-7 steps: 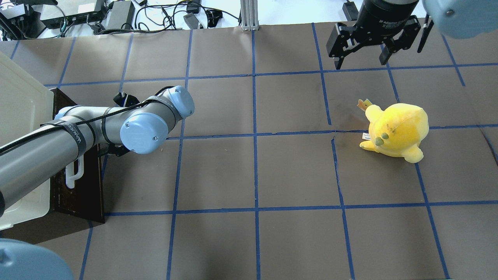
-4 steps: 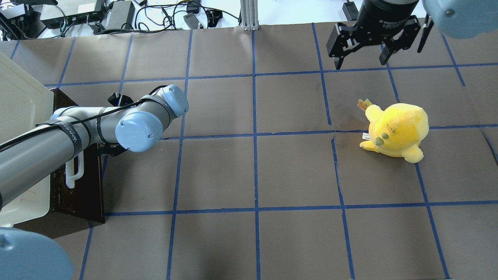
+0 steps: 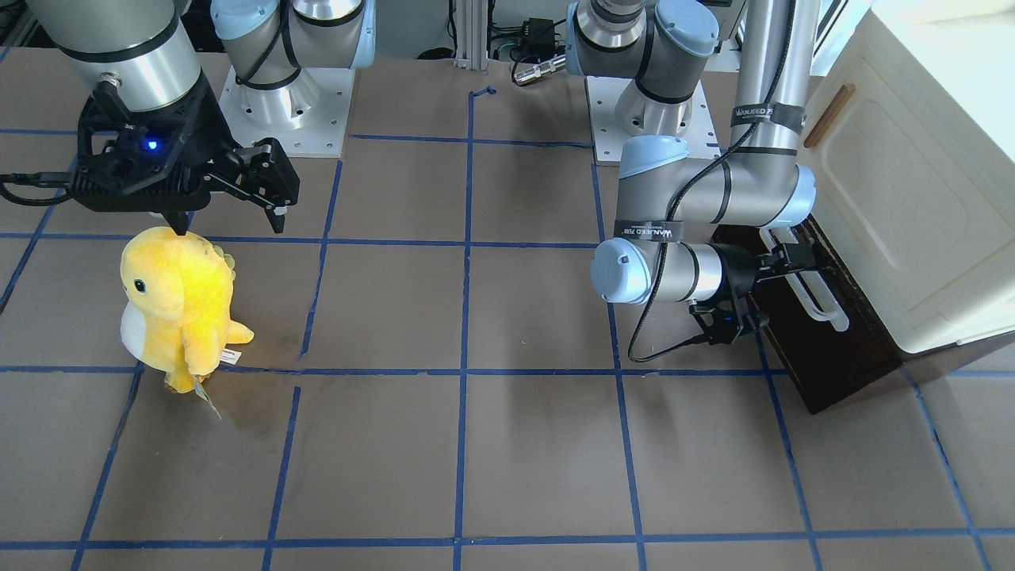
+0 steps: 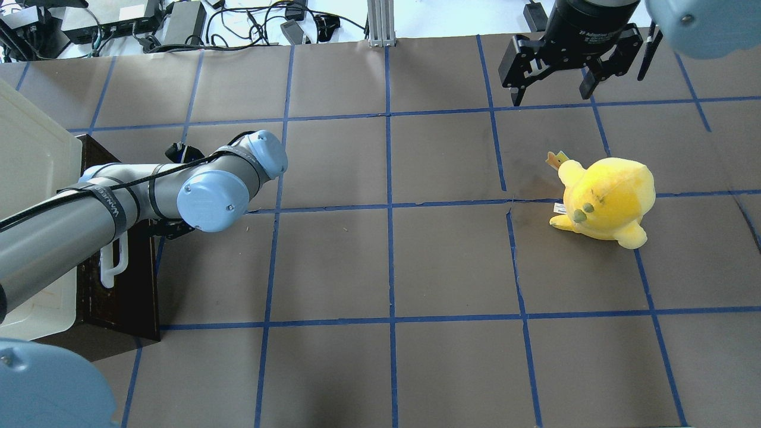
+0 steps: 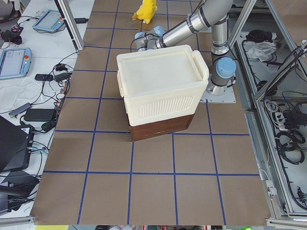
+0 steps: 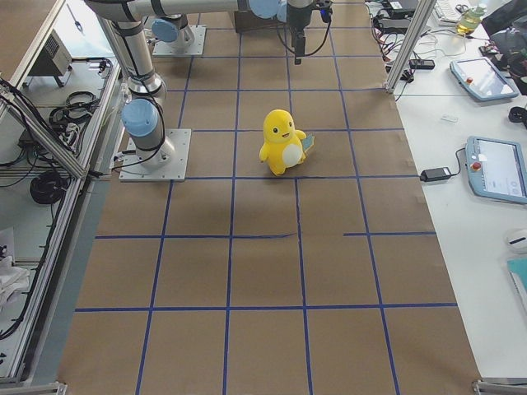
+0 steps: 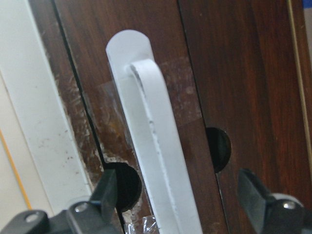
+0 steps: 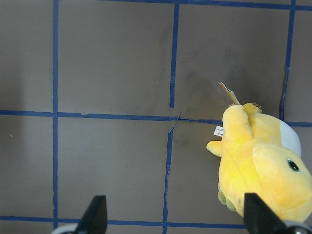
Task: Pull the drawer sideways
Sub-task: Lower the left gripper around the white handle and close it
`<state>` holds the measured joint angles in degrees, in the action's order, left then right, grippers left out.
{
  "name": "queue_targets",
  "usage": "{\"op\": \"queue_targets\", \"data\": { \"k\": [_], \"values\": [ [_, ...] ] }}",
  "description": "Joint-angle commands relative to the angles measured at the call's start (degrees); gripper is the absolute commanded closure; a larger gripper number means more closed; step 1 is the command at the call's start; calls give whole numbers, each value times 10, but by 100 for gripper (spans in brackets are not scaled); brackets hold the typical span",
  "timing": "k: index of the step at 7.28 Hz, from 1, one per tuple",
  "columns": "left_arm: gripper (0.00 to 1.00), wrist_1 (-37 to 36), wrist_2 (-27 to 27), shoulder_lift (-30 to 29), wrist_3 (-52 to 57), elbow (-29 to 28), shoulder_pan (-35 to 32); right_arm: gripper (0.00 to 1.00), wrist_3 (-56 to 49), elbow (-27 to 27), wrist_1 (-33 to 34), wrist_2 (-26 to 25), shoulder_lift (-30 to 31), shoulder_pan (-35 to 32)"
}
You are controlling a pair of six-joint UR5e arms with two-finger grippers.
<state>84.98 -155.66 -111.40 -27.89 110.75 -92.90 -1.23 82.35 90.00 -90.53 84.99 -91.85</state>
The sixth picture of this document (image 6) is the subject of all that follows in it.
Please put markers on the grey control box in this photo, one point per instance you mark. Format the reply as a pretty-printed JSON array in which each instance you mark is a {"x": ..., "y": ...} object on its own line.
[{"x": 54, "y": 60}]

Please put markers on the teal notebook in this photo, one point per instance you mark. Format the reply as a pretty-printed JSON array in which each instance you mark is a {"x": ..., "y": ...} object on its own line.
[{"x": 517, "y": 269}]

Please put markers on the small black device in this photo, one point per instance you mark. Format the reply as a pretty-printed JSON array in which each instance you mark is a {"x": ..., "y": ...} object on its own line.
[{"x": 421, "y": 64}]

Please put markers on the yellow plush toy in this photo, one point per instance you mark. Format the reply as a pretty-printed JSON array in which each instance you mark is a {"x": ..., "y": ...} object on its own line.
[{"x": 284, "y": 146}]

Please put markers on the teach pendant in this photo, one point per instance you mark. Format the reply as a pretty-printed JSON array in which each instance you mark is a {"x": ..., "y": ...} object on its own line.
[
  {"x": 482, "y": 80},
  {"x": 496, "y": 169}
]

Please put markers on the black power adapter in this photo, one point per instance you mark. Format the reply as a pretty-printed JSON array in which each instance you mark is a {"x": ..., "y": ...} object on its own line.
[{"x": 435, "y": 174}]

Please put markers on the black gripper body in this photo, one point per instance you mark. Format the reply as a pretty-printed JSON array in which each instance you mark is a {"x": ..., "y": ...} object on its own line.
[{"x": 297, "y": 17}]

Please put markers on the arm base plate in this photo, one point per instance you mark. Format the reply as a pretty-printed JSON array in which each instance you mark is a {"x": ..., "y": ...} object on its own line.
[
  {"x": 165, "y": 50},
  {"x": 169, "y": 163}
]

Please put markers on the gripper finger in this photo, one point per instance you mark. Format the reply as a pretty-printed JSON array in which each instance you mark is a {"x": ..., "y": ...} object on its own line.
[{"x": 298, "y": 42}]

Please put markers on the near teach pendant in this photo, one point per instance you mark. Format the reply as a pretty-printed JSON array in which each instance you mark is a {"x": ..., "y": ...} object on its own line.
[{"x": 496, "y": 169}]

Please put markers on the aluminium frame post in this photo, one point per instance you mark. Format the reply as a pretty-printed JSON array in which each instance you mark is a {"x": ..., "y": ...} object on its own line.
[{"x": 415, "y": 29}]

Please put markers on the yellow liquid bottle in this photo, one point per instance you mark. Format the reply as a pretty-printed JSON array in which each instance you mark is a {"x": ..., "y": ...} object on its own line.
[{"x": 470, "y": 20}]

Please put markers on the far teach pendant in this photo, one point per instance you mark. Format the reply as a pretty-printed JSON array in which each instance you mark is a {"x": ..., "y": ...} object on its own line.
[{"x": 482, "y": 80}]

